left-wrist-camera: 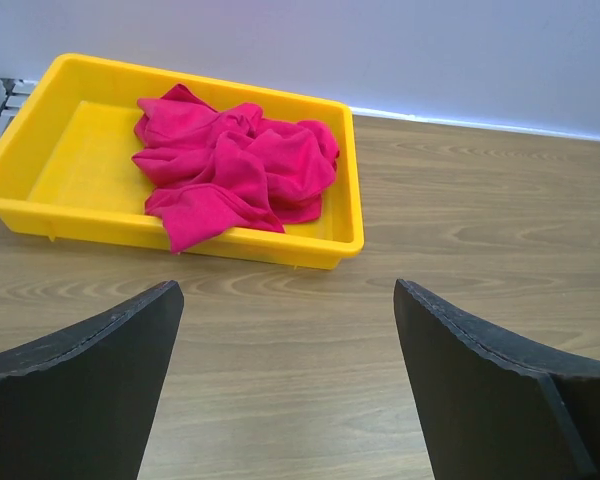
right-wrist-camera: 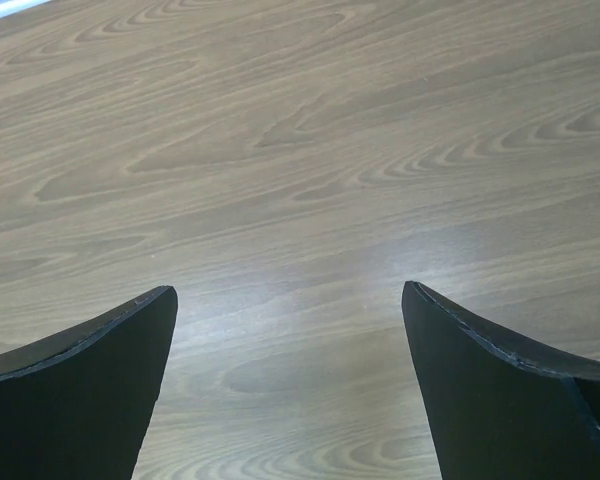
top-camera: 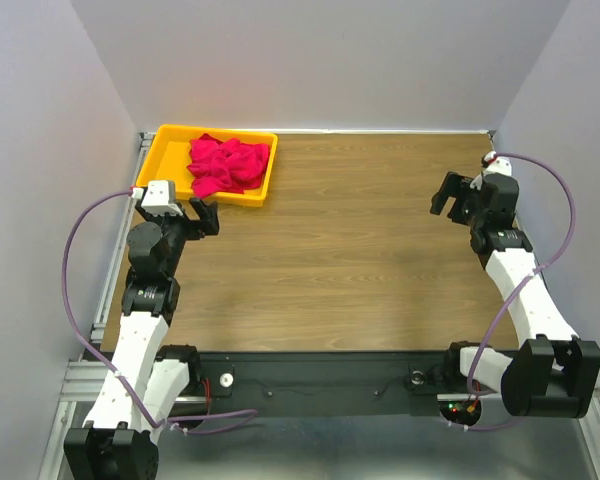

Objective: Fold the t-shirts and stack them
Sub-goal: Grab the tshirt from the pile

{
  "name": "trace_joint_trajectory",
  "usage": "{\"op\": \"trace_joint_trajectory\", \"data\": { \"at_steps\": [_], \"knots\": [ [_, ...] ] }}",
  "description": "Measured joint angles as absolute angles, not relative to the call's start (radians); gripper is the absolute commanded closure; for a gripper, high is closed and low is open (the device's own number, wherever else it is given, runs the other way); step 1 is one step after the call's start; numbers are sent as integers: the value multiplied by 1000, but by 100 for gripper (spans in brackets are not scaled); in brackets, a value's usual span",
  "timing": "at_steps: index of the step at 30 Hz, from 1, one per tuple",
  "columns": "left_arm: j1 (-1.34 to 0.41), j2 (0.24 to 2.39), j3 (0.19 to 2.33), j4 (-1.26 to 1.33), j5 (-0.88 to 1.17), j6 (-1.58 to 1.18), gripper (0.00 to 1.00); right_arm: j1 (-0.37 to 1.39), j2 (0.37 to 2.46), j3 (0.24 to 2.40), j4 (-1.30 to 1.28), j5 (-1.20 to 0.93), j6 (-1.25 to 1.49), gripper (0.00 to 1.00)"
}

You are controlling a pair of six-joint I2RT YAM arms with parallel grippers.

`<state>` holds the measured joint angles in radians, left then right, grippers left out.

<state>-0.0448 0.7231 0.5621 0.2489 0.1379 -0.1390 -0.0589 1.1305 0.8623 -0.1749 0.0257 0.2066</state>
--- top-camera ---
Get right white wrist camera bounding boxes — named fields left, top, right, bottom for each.
left=470, top=151, right=512, bottom=191

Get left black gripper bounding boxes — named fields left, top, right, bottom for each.
left=136, top=198, right=218, bottom=277

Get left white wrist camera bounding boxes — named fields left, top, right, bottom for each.
left=131, top=180, right=182, bottom=215

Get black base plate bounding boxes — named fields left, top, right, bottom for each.
left=173, top=351, right=482, bottom=426

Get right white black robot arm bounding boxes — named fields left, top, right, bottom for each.
left=430, top=172, right=600, bottom=418

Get aluminium frame rail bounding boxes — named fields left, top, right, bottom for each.
left=37, top=130, right=151, bottom=480

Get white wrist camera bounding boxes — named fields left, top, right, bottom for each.
left=131, top=180, right=182, bottom=215
left=470, top=151, right=512, bottom=191

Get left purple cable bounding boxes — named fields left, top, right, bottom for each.
left=62, top=189, right=259, bottom=436

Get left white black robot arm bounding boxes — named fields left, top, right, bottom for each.
left=64, top=197, right=220, bottom=479

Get red t shirt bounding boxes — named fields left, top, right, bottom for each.
left=187, top=134, right=270, bottom=198

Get yellow plastic tray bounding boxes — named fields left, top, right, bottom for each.
left=135, top=124, right=278, bottom=207

